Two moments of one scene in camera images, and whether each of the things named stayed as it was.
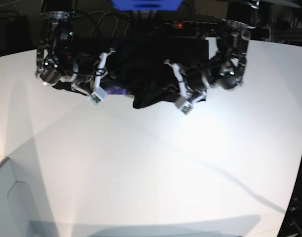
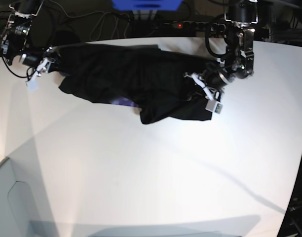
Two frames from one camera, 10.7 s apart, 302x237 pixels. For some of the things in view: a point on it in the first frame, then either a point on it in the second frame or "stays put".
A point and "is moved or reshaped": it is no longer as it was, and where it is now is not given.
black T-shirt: x=136 y=65 is moved or reshaped
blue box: x=147 y=5 stays put
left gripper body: x=88 y=67 → x=43 y=60
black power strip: x=193 y=27 stays put
